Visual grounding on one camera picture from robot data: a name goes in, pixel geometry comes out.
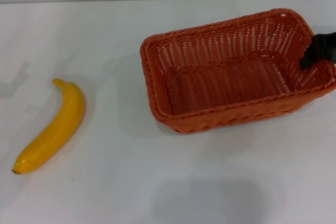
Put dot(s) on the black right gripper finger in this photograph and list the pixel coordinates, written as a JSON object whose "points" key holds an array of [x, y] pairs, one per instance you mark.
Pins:
{"points": [[319, 49]]}

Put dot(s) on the orange woven plastic basket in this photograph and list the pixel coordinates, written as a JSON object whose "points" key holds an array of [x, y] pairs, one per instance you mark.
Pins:
{"points": [[225, 85]]}

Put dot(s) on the yellow banana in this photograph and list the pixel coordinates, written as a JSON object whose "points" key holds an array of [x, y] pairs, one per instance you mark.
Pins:
{"points": [[57, 124]]}

